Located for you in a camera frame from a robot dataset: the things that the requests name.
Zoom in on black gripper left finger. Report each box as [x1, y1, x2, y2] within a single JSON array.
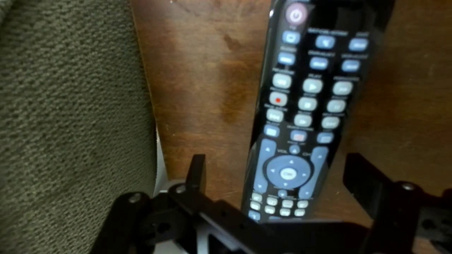
[[88, 152, 265, 254]]

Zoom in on dark brown wooden side table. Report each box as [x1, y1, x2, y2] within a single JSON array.
[[129, 0, 452, 227]]

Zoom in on beige fabric sofa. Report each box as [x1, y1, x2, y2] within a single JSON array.
[[0, 0, 159, 254]]

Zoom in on glossy black remote blue buttons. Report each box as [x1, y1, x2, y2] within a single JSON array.
[[240, 0, 378, 224]]

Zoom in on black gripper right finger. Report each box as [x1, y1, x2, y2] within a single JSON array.
[[343, 152, 452, 254]]

